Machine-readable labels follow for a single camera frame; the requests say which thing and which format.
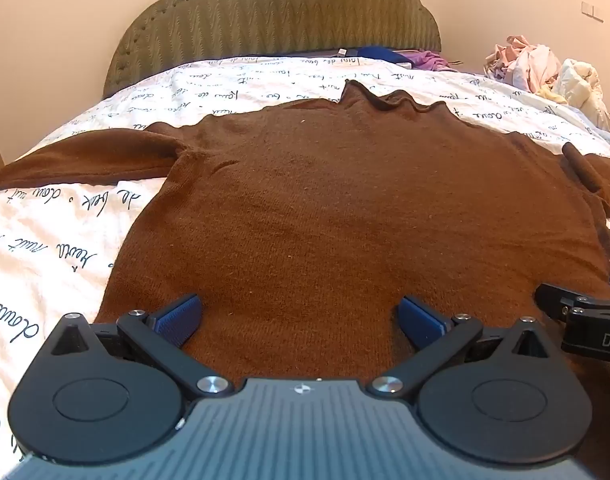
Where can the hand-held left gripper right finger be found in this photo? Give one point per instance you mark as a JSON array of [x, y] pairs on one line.
[[420, 322]]

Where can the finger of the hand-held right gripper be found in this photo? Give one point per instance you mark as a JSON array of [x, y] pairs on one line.
[[555, 300]]

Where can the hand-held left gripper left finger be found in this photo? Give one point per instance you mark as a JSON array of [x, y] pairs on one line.
[[180, 317]]

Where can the brown knitted sweater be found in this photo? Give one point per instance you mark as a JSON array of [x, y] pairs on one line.
[[335, 200]]

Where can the pile of pink clothes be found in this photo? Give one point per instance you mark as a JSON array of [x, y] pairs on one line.
[[527, 62]]

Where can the white script-printed blanket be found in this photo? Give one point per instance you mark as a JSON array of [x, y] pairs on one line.
[[50, 260]]

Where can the cream crumpled cloth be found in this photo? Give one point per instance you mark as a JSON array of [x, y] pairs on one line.
[[582, 85]]

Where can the purple cloth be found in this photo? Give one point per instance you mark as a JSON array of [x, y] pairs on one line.
[[430, 60]]

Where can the dark blue cloth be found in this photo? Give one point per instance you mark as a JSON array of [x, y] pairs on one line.
[[380, 54]]

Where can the green padded headboard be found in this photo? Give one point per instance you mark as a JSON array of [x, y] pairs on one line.
[[270, 15]]

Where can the white wall switch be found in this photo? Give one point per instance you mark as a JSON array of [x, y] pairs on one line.
[[592, 11]]

